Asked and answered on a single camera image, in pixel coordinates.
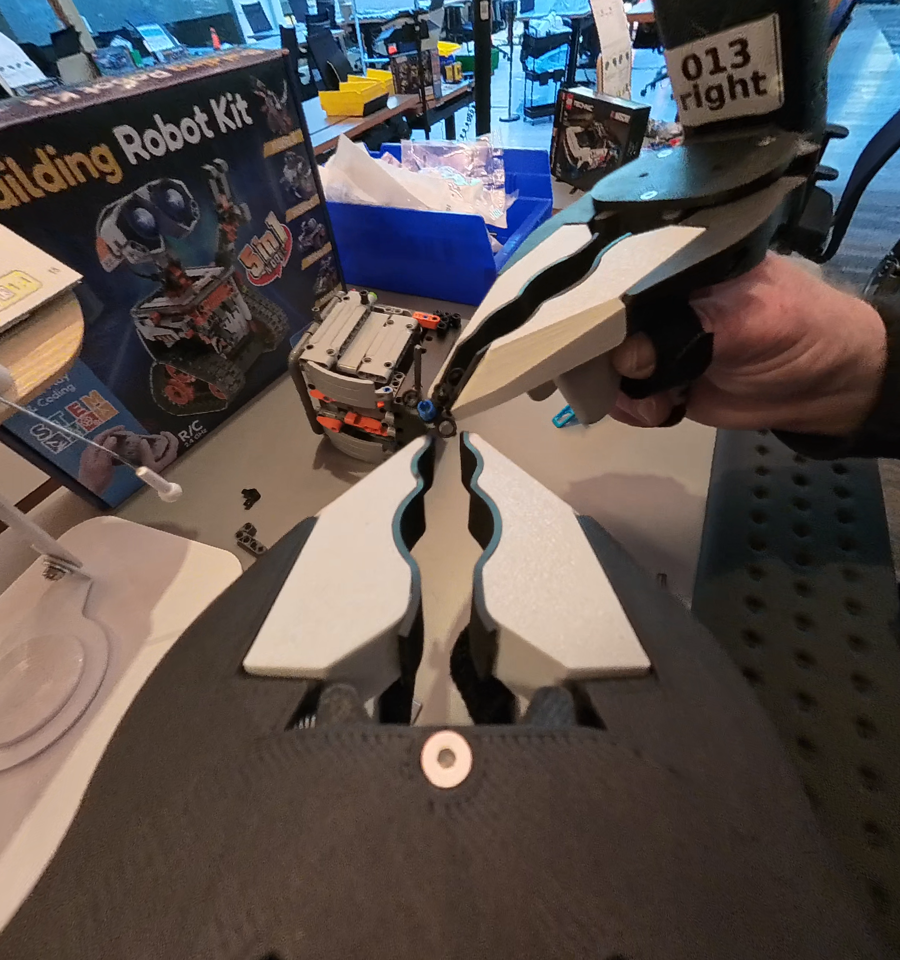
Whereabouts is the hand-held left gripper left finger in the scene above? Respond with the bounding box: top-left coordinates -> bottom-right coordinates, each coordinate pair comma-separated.
242,435 -> 433,717

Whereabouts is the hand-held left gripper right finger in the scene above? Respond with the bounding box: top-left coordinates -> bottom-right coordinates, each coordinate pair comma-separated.
459,432 -> 654,714

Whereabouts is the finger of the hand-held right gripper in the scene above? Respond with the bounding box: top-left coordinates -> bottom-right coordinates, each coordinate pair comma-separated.
429,223 -> 601,404
448,223 -> 711,419

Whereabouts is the small black angled beam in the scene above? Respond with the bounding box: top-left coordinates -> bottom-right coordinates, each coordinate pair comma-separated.
412,390 -> 460,438

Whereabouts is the grey building block model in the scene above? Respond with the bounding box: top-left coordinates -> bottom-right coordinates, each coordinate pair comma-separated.
288,288 -> 466,463

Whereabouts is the person's right forearm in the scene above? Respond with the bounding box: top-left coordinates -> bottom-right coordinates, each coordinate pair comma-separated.
776,292 -> 900,464

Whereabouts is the person's right hand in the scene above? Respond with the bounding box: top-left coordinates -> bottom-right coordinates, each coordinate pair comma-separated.
611,251 -> 891,438

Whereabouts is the black office chair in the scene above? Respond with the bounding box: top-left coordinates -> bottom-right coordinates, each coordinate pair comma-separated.
810,93 -> 900,301

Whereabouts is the blue bin with plastic bags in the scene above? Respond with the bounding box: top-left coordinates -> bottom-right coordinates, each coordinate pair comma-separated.
321,142 -> 557,288

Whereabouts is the dark toy car box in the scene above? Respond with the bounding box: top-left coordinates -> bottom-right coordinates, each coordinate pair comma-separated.
549,84 -> 653,183

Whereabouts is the white book stand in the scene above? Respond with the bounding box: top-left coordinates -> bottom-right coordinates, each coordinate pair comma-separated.
0,288 -> 244,946

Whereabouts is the black pillar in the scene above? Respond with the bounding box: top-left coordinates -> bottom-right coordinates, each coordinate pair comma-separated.
470,0 -> 494,138

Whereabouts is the black studded armrest pad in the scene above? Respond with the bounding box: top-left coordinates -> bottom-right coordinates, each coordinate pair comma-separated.
692,429 -> 900,960

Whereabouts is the yellow plastic bin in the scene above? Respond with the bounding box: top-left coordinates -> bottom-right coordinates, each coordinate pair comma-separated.
317,67 -> 400,119

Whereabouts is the toy kit cardboard box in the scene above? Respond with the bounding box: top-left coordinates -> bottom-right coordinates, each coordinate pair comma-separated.
0,48 -> 346,513

